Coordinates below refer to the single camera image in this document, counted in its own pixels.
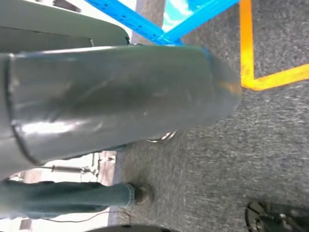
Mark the blue metal shelf rack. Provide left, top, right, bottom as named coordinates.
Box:
left=84, top=0, right=240, bottom=46

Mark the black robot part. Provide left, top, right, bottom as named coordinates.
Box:
left=245, top=200, right=309, bottom=232

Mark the person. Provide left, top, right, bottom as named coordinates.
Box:
left=0, top=180, right=155, bottom=221

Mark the yellow floor tape marking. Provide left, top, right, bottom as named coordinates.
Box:
left=239, top=0, right=309, bottom=92

